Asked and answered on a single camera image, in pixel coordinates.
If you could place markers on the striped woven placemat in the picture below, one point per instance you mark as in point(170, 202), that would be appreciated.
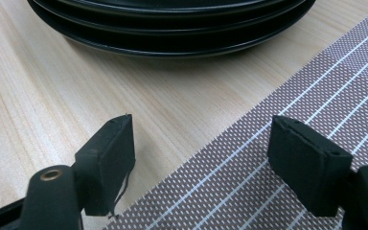
point(223, 172)

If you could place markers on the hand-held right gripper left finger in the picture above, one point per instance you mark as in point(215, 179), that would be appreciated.
point(107, 172)

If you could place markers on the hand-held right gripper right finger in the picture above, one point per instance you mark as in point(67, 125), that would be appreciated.
point(303, 166)

